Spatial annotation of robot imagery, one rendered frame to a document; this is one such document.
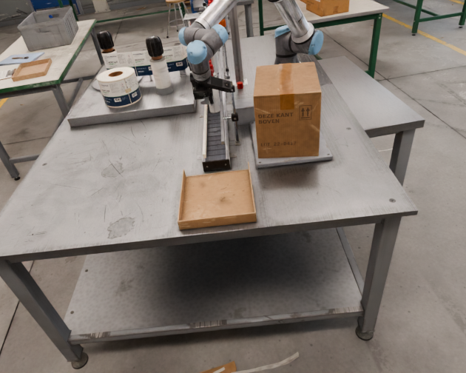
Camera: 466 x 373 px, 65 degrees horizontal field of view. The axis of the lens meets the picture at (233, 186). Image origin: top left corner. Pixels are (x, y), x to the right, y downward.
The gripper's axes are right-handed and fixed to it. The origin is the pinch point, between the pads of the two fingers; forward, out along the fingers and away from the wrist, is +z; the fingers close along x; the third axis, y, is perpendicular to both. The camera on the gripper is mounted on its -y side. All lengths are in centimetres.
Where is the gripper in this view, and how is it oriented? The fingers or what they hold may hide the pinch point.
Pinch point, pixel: (213, 102)
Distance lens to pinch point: 170.4
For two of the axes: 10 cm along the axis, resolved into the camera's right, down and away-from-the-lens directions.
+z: 0.7, 3.7, 9.3
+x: 0.9, 9.2, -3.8
